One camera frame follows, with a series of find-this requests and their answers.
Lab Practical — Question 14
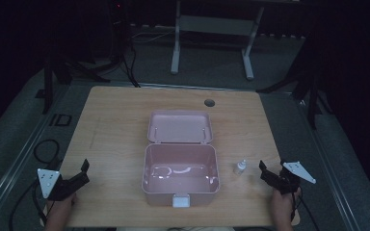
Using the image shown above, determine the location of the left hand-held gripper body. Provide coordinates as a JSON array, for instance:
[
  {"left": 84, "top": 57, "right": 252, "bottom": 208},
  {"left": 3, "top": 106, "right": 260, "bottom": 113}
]
[{"left": 37, "top": 167, "right": 79, "bottom": 202}]

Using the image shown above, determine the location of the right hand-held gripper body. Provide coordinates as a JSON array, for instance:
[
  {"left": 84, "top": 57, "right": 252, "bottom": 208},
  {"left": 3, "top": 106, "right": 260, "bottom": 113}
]
[{"left": 274, "top": 161, "right": 317, "bottom": 195}]

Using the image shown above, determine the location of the person's right hand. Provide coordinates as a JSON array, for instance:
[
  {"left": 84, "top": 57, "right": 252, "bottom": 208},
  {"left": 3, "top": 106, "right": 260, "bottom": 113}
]
[{"left": 271, "top": 188, "right": 303, "bottom": 223}]

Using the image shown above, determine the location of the person's left hand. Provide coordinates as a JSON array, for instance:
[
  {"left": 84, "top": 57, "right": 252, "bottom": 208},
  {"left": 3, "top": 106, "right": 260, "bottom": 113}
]
[{"left": 45, "top": 192, "right": 79, "bottom": 223}]

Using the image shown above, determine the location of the small clear plastic bottle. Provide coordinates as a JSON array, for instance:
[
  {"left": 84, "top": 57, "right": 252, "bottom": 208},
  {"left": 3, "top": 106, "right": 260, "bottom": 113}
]
[{"left": 232, "top": 159, "right": 248, "bottom": 176}]

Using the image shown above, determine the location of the black tripod stand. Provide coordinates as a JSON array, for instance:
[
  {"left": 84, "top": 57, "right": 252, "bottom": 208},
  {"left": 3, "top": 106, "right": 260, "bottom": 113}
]
[
  {"left": 255, "top": 47, "right": 333, "bottom": 131},
  {"left": 41, "top": 38, "right": 112, "bottom": 116}
]

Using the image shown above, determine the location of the pink plastic box with lid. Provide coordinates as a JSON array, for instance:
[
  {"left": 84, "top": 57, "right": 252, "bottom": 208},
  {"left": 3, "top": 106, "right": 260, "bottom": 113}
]
[{"left": 141, "top": 110, "right": 222, "bottom": 208}]

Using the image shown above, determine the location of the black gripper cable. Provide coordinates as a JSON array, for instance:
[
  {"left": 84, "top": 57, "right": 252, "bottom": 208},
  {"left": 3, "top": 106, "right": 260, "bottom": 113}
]
[
  {"left": 8, "top": 139, "right": 62, "bottom": 231},
  {"left": 289, "top": 192, "right": 321, "bottom": 231}
]

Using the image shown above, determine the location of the black floor cable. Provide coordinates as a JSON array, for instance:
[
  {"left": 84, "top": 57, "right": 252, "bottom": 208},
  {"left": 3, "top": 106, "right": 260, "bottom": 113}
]
[{"left": 120, "top": 38, "right": 142, "bottom": 89}]

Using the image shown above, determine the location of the white floor cable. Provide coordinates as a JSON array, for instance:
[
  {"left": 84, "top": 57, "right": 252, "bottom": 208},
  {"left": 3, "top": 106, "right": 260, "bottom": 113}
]
[{"left": 130, "top": 30, "right": 178, "bottom": 44}]

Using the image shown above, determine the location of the white metal desk frame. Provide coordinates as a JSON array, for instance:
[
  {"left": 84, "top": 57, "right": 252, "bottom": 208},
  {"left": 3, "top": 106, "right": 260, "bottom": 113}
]
[{"left": 170, "top": 0, "right": 266, "bottom": 81}]

